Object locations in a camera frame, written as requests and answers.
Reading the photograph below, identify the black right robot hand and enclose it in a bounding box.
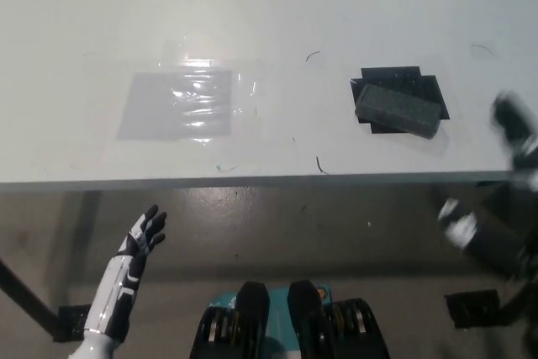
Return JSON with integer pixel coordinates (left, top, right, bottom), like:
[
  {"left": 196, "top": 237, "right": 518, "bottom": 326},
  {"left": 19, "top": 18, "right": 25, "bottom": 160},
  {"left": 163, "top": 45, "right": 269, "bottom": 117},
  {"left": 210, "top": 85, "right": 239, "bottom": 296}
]
[{"left": 436, "top": 89, "right": 538, "bottom": 251}]

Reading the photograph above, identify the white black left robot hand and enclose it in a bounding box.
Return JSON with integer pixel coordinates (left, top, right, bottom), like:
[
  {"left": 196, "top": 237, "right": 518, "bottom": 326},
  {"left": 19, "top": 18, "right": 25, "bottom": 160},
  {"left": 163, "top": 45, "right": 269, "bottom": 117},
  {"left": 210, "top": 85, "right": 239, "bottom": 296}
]
[{"left": 82, "top": 204, "right": 168, "bottom": 342}]

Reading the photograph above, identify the dark grey whiteboard eraser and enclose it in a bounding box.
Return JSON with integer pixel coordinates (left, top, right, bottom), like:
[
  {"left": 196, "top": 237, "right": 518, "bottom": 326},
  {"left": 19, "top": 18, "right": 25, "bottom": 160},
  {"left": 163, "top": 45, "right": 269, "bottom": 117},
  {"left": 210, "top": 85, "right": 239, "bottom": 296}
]
[{"left": 354, "top": 83, "right": 443, "bottom": 140}]

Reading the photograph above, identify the grey table leg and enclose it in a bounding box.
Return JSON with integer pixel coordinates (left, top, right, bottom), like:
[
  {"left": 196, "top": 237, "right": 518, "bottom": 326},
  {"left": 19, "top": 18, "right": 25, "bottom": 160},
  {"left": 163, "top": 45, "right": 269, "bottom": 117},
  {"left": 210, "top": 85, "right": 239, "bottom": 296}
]
[{"left": 65, "top": 189, "right": 103, "bottom": 308}]

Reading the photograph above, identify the black table base bar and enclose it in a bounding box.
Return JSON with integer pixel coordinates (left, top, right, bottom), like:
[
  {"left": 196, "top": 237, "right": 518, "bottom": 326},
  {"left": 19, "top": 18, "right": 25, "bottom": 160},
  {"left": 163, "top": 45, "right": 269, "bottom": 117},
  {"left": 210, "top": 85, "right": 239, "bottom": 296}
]
[{"left": 0, "top": 256, "right": 61, "bottom": 335}]

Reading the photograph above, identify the black tape mark on table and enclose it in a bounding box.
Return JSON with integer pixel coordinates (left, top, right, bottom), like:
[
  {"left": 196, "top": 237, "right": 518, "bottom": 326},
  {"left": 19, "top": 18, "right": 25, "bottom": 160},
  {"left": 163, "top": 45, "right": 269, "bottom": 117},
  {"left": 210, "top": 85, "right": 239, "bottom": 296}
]
[{"left": 349, "top": 65, "right": 452, "bottom": 135}]

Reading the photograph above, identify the clear plastic bag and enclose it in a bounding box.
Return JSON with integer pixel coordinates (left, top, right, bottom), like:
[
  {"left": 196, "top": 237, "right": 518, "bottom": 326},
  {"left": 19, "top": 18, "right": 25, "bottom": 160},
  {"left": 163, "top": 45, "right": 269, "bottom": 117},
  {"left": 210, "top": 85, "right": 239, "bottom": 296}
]
[{"left": 116, "top": 69, "right": 234, "bottom": 142}]

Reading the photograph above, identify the clear plastic film sheet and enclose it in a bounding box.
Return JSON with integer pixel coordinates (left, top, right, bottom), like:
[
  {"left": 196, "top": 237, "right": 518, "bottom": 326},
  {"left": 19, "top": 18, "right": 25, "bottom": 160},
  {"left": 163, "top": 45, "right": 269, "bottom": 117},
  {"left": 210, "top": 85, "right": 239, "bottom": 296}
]
[{"left": 157, "top": 38, "right": 261, "bottom": 146}]

